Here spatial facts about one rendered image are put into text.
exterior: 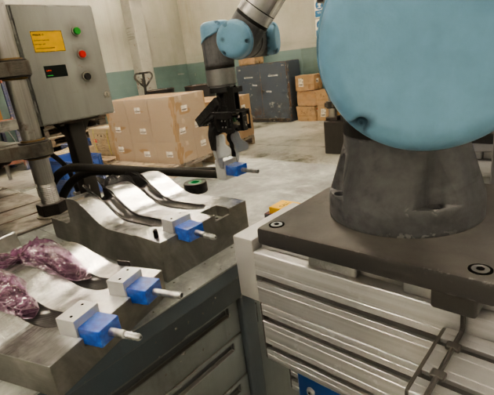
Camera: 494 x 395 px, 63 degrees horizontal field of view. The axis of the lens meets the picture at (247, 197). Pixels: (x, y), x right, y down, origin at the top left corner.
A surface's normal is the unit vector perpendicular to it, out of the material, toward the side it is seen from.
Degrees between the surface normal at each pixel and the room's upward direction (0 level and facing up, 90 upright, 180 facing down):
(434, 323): 90
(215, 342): 90
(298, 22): 90
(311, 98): 88
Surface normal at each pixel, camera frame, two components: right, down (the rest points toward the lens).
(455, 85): -0.25, 0.46
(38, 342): -0.12, -0.94
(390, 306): -0.66, 0.32
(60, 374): 0.91, 0.03
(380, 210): -0.58, 0.03
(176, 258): 0.75, 0.12
